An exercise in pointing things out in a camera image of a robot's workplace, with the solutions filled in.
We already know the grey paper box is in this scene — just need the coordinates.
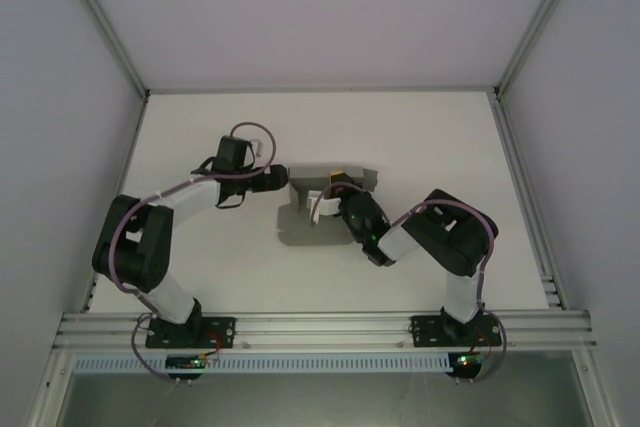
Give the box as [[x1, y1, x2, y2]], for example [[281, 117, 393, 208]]
[[276, 162, 380, 247]]

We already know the right circuit board green light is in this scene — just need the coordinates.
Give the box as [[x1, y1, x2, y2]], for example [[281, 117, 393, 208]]
[[447, 351, 489, 378]]

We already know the circuit board green light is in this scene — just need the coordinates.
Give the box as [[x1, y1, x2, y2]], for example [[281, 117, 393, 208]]
[[447, 351, 489, 378], [165, 354, 221, 378]]

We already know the left circuit board green light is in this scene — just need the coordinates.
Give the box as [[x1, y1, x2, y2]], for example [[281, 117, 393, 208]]
[[165, 354, 221, 378]]

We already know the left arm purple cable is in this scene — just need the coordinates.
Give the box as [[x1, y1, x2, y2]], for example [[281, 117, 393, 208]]
[[108, 121, 280, 384]]

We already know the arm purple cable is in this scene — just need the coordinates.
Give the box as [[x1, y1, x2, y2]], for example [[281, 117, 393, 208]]
[[108, 121, 280, 384], [310, 184, 510, 384]]

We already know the left gripper thin black cable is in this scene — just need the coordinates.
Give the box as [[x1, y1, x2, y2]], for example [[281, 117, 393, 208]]
[[216, 190, 251, 211]]

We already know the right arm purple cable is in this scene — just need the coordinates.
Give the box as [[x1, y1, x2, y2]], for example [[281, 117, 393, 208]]
[[310, 184, 510, 384]]

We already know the left aluminium side rail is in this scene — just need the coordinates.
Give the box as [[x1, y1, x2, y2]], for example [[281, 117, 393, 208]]
[[78, 91, 151, 318]]

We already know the aluminium side rail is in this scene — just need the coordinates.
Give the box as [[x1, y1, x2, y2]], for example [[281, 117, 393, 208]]
[[78, 91, 151, 318], [492, 89, 570, 311]]

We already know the aluminium cross rail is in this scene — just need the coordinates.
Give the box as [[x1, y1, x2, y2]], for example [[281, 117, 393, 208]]
[[53, 310, 599, 352]]

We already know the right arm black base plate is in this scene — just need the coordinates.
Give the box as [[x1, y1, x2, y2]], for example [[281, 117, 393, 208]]
[[409, 314, 503, 350]]

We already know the slotted pale blue cable duct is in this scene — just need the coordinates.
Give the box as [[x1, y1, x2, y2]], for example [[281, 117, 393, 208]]
[[73, 352, 450, 372]]

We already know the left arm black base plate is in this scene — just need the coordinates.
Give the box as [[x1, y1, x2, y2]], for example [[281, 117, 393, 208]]
[[144, 315, 237, 350]]

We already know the right aluminium side rail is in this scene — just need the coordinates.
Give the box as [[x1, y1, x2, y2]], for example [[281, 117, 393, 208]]
[[492, 89, 570, 311]]

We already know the left aluminium corner post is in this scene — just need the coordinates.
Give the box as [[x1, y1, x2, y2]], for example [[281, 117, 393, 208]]
[[49, 0, 152, 99]]

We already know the aluminium corner post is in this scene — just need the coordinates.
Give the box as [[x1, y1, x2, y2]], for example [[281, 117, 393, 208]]
[[49, 0, 152, 99], [493, 0, 594, 99]]

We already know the right aluminium corner post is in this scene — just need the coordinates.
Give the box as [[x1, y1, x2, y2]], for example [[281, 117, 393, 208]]
[[493, 0, 594, 99]]

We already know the right aluminium frame leg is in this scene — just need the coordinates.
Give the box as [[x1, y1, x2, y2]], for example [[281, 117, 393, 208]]
[[573, 349, 617, 427]]

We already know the aluminium frame leg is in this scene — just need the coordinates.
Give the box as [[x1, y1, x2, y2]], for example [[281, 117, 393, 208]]
[[573, 349, 617, 427], [24, 350, 76, 427]]

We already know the left aluminium frame leg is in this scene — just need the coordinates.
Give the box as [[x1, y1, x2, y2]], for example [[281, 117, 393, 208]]
[[24, 350, 76, 427]]

